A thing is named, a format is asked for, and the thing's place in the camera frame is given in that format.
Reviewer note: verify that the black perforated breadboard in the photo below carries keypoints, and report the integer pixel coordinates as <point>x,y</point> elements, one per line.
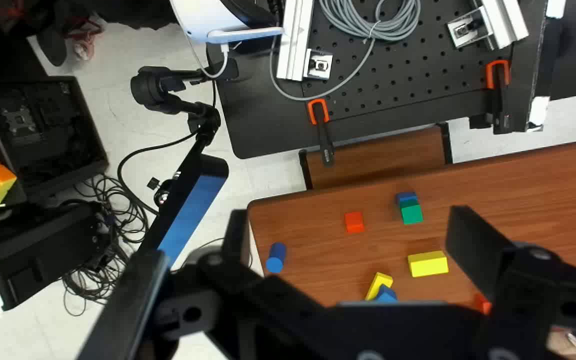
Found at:
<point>408,86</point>

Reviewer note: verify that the blue rectangular block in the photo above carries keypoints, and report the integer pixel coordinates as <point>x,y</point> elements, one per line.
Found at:
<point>389,297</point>

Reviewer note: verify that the black equipment case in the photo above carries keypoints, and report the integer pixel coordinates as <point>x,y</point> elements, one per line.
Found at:
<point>35,127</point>

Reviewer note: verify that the green cube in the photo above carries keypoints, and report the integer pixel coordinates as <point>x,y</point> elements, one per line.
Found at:
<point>412,215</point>

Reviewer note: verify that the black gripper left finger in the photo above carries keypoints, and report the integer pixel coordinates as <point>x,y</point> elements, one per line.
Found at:
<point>236,232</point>

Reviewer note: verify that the blue cube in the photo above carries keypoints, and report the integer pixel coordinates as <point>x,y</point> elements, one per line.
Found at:
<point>406,198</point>

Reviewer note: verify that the orange black bar clamp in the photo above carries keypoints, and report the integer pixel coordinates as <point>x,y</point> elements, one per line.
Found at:
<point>320,127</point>
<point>499,93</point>

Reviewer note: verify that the small orange block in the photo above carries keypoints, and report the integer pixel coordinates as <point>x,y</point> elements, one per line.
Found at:
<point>480,304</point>

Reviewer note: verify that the black box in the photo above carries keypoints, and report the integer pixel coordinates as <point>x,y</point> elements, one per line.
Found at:
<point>35,251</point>

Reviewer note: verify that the black camera on stand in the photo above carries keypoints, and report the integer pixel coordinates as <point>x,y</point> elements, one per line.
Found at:
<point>159,91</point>

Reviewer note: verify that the blue flat stand bar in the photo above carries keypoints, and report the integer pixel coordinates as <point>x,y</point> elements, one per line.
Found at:
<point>190,206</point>

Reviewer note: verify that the yellow arch block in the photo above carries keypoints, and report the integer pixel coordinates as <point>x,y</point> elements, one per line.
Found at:
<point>376,283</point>

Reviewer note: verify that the metal corner bracket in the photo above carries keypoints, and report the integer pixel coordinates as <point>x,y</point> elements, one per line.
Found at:
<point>318,65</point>
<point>466,31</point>

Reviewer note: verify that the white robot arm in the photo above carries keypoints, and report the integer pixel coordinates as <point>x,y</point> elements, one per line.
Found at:
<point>210,16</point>

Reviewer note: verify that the yellow rectangular block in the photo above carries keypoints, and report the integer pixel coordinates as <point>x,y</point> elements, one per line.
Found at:
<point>429,264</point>

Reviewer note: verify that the aluminium extrusion rail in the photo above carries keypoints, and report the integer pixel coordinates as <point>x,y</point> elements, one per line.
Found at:
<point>505,20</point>
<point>295,36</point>

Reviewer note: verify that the blue cylinder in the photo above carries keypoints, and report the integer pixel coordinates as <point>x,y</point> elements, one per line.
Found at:
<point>277,258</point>

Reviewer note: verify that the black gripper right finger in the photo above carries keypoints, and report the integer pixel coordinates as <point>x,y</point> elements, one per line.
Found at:
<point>480,246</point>

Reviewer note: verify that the orange wedge block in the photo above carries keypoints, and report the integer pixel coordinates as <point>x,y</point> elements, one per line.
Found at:
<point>354,222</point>

